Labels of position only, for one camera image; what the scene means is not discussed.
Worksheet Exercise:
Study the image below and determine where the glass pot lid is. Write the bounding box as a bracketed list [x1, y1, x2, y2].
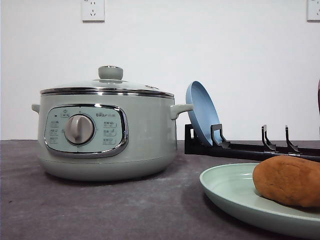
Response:
[40, 65, 175, 97]

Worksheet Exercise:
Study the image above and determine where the green plate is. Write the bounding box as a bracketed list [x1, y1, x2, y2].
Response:
[199, 163, 320, 232]

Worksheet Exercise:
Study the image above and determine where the brown potato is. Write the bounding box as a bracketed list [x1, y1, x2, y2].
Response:
[252, 155, 320, 208]

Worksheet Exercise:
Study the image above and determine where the blue plate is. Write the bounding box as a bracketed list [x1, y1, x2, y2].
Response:
[185, 80, 220, 146]

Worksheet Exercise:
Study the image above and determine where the green electric steamer pot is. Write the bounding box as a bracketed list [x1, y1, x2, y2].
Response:
[32, 86, 194, 182]

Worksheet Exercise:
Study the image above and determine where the black plate rack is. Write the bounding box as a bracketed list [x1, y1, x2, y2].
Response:
[184, 123, 320, 162]

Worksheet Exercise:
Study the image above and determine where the white wall socket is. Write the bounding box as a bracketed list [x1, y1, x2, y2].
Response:
[307, 0, 320, 23]
[81, 0, 105, 23]

